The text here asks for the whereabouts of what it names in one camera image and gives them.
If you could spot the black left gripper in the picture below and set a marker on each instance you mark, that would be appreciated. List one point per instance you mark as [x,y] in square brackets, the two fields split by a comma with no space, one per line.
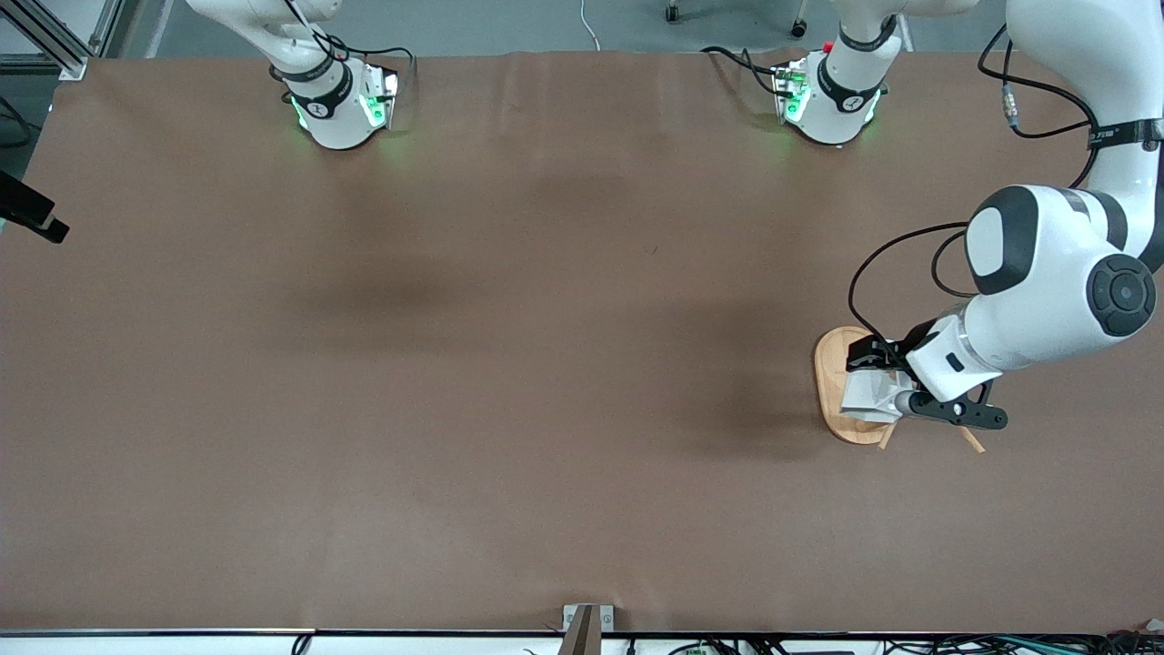
[892,351]

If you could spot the white hexagonal cup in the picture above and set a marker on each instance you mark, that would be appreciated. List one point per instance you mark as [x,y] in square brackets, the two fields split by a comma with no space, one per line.
[868,396]

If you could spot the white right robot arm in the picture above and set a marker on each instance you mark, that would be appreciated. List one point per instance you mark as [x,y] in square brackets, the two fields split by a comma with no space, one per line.
[336,118]

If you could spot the wooden cup rack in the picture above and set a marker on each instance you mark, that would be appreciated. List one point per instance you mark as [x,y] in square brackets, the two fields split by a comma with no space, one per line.
[829,382]

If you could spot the brown table cover sheet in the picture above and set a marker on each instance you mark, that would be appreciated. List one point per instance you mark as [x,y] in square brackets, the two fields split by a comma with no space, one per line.
[546,409]

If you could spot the aluminium frame profile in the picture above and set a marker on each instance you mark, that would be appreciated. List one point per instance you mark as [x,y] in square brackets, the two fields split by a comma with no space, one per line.
[55,50]

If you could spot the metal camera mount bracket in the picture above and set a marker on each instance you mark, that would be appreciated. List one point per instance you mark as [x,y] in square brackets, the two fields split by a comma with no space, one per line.
[587,628]

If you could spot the white table edge rail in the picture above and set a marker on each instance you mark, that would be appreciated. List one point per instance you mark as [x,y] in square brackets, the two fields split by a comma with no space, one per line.
[136,644]

